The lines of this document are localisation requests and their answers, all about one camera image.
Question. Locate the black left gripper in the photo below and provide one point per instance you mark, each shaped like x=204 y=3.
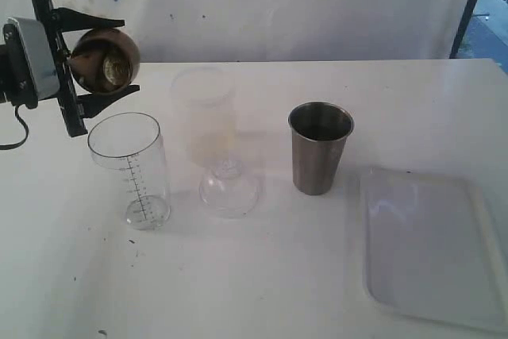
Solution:
x=57 y=21

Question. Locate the brown wooden cup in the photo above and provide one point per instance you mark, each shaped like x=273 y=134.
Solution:
x=89 y=53

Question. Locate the gold coin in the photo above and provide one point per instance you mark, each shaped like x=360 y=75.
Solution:
x=115 y=70

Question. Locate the stainless steel cup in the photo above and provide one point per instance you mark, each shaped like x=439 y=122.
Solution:
x=319 y=131

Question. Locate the clear measuring shaker cup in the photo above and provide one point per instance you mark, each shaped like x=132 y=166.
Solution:
x=131 y=144

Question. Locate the clear dome shaker lid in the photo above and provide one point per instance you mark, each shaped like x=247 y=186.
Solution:
x=229 y=189

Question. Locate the frosted plastic cup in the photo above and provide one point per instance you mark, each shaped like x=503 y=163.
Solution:
x=202 y=107

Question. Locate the clear plastic tray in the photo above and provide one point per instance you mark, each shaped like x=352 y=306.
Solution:
x=431 y=251

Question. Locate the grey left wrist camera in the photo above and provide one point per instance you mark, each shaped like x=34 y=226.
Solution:
x=29 y=63

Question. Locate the dark window frame post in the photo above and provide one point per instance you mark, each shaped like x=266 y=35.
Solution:
x=464 y=21

